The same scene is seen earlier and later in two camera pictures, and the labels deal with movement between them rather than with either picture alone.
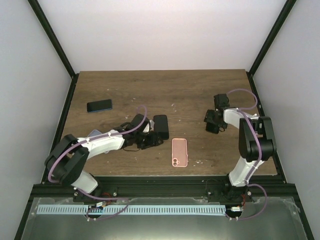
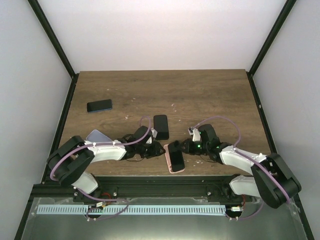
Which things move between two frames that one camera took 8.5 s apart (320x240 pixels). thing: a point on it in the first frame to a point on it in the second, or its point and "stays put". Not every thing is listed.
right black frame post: x=281 y=19 stays put
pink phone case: x=179 y=152 to x=166 y=149
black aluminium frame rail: x=160 y=186 stays put
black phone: x=160 y=125 stays put
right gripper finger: x=210 y=116 to x=177 y=143
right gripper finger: x=212 y=128 to x=186 y=150
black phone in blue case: x=99 y=105 stays put
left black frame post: x=43 y=20 stays put
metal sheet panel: x=264 y=218 stays put
